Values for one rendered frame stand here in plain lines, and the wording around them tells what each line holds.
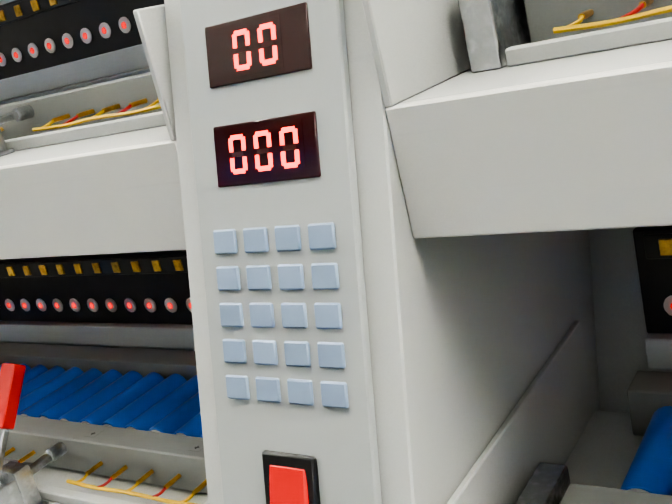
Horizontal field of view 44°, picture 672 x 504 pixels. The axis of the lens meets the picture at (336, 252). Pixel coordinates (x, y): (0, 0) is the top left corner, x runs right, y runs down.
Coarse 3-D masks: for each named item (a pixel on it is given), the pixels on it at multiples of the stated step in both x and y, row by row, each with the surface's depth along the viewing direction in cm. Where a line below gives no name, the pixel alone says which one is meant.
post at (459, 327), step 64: (384, 128) 27; (192, 192) 32; (384, 192) 27; (192, 256) 32; (384, 256) 27; (448, 256) 30; (512, 256) 35; (576, 256) 42; (384, 320) 28; (448, 320) 30; (512, 320) 35; (576, 320) 42; (384, 384) 28; (448, 384) 30; (512, 384) 35; (384, 448) 28; (448, 448) 30
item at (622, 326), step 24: (0, 0) 70; (600, 240) 43; (624, 240) 43; (600, 264) 44; (624, 264) 43; (600, 288) 44; (624, 288) 43; (600, 312) 44; (624, 312) 43; (600, 336) 44; (624, 336) 43; (600, 360) 44; (624, 360) 43; (600, 384) 44; (624, 384) 43; (600, 408) 44; (624, 408) 43
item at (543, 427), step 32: (640, 256) 39; (576, 352) 40; (544, 384) 37; (576, 384) 40; (640, 384) 39; (512, 416) 34; (544, 416) 37; (576, 416) 40; (608, 416) 42; (640, 416) 39; (512, 448) 34; (544, 448) 37; (576, 448) 40; (608, 448) 39; (640, 448) 35; (480, 480) 31; (512, 480) 34; (544, 480) 33; (576, 480) 37; (608, 480) 37; (640, 480) 33
